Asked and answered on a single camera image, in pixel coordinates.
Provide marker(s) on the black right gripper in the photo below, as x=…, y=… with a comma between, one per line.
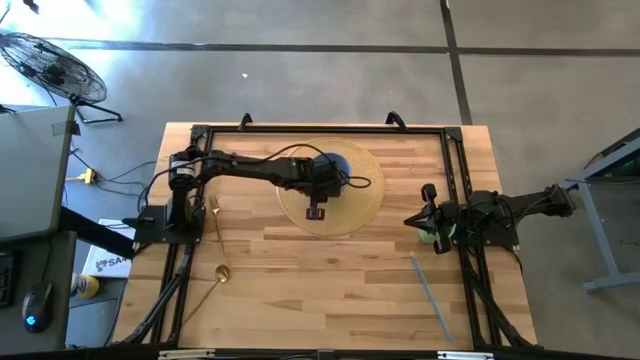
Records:
x=442, y=217

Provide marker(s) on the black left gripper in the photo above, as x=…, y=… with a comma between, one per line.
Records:
x=325, y=182

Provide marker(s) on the green cup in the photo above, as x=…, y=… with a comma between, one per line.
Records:
x=426, y=237

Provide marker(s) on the blue straw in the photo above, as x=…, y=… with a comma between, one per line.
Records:
x=431, y=298

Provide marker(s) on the gold fork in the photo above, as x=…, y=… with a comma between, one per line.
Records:
x=217, y=220

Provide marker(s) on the gold spoon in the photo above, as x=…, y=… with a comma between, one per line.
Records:
x=222, y=273

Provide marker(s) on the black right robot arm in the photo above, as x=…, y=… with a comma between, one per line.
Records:
x=525, y=202

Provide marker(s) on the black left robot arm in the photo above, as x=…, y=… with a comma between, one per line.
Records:
x=240, y=167

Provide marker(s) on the round woven gold placemat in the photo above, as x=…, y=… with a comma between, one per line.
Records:
x=360, y=210

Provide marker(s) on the blue bowl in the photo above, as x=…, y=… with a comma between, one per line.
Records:
x=343, y=165

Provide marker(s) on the grey metal table stand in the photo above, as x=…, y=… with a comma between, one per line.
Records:
x=600, y=235

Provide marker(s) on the white printed cardboard box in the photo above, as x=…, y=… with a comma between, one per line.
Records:
x=107, y=262

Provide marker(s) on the black desk leg bar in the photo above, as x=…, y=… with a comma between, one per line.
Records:
x=95, y=232

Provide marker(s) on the yellow power plug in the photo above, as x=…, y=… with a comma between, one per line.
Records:
x=89, y=176

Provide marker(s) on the dark grey desk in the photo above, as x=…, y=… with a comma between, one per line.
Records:
x=57, y=320

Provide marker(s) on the light grey desk top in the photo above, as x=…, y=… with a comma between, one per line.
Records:
x=30, y=170

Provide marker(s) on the black computer mouse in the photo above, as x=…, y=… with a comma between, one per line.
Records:
x=36, y=306

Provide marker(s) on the black floor fan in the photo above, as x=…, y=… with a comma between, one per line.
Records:
x=54, y=69

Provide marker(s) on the black keyboard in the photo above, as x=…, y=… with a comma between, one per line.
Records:
x=5, y=280

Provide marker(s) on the black aluminium table frame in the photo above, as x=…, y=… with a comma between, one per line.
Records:
x=325, y=129

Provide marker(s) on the black frame hook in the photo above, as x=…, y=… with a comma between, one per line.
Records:
x=396, y=120
x=245, y=120

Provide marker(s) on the silver frame bracket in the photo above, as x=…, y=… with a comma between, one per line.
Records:
x=186, y=354
x=465, y=355

